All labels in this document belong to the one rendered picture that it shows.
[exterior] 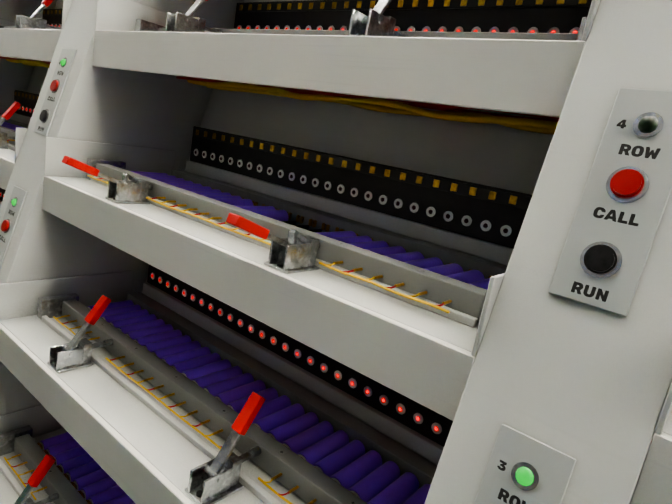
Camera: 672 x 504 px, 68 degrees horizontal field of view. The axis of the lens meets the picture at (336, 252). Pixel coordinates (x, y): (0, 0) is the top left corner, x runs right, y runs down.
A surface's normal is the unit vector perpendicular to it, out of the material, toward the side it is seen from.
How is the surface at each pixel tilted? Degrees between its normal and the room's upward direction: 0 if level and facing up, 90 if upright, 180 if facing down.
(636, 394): 90
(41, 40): 105
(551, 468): 90
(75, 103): 90
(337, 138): 90
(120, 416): 15
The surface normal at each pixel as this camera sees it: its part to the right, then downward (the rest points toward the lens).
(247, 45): -0.62, 0.06
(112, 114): 0.76, 0.27
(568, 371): -0.55, -0.19
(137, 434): 0.18, -0.96
